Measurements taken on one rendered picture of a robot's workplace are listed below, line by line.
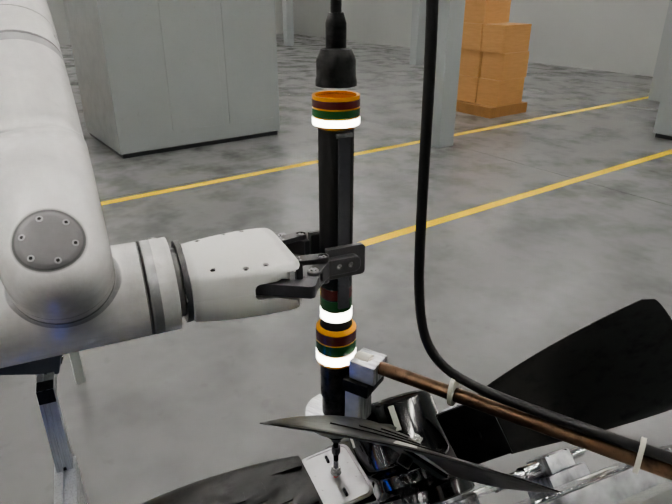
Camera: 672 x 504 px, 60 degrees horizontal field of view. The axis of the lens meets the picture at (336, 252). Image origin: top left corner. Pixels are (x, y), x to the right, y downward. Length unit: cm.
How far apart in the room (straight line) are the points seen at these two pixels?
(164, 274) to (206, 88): 652
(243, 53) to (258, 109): 67
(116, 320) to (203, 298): 7
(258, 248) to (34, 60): 28
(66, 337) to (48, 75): 26
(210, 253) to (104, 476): 209
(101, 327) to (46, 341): 4
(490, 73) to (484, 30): 59
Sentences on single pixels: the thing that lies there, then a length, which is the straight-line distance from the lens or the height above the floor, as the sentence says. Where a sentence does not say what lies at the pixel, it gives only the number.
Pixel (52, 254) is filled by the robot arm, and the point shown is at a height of 157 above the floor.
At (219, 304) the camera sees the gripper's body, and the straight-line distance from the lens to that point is 51.
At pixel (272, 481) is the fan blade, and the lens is 76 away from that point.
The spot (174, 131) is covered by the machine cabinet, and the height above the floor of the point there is 22.
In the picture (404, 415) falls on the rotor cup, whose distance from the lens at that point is 74.
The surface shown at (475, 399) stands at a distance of 59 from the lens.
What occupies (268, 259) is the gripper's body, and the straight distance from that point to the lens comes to 52.
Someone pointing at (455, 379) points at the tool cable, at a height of 139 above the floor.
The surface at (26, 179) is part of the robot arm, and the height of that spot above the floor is 161.
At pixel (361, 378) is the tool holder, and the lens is 62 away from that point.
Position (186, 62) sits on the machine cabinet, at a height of 95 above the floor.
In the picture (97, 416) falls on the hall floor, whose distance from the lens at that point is 286.
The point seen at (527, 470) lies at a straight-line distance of 92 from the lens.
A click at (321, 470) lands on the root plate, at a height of 119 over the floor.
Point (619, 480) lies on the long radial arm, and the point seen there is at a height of 114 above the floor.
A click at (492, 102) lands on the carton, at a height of 20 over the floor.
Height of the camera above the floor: 173
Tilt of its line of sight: 25 degrees down
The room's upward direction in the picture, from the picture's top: straight up
